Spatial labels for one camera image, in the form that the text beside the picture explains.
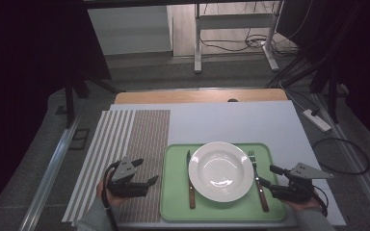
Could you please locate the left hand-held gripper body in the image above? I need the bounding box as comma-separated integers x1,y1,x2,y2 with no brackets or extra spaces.
105,156,150,198

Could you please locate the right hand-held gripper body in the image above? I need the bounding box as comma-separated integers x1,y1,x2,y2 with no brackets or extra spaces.
269,162,334,204

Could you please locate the fork with wooden handle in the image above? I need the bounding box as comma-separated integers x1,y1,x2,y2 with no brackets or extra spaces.
248,150,270,213

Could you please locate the green plastic tray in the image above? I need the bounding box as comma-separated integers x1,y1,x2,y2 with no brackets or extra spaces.
159,142,287,223

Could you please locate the knife with wooden handle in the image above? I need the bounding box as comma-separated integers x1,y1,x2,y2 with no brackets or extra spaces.
186,149,197,210

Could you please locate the white ceramic plate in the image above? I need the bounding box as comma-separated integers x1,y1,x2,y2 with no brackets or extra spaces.
188,141,255,203

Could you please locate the person's right hand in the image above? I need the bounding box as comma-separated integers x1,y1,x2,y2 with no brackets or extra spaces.
281,195,321,212

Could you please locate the person's left hand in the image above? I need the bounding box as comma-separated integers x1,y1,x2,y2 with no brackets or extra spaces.
96,178,127,209

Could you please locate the striped woven placemat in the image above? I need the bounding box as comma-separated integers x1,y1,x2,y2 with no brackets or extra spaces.
61,109,172,223

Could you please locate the dark floor hatch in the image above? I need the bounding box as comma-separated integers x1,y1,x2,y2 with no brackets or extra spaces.
68,128,91,151

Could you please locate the white power strip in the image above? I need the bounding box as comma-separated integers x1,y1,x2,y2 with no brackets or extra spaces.
303,109,332,133

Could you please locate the black stand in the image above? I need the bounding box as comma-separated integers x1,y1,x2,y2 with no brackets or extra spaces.
63,71,119,130

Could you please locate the wooden table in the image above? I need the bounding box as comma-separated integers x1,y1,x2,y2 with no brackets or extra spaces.
114,88,289,105

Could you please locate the white cabinet panel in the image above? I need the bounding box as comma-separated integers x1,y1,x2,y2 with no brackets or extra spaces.
87,5,174,56

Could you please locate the dark curtain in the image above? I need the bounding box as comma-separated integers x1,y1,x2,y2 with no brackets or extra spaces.
276,0,370,152
0,0,112,222

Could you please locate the white metal stand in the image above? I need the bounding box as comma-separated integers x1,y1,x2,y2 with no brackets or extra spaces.
194,0,284,74

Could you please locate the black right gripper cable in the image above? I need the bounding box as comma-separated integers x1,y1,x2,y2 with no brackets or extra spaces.
312,185,330,218

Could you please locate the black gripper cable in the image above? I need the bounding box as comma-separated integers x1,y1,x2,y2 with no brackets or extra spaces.
102,161,119,231
312,185,330,218

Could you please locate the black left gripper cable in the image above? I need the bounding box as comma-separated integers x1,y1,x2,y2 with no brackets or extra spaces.
102,161,119,231

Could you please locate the metal floor rail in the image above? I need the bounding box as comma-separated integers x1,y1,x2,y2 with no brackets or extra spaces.
18,115,82,231
311,92,370,227

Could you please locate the black looped floor cable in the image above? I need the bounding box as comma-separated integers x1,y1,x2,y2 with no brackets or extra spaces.
312,138,370,176

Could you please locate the bundle of floor cables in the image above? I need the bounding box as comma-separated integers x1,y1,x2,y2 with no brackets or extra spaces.
199,0,300,54

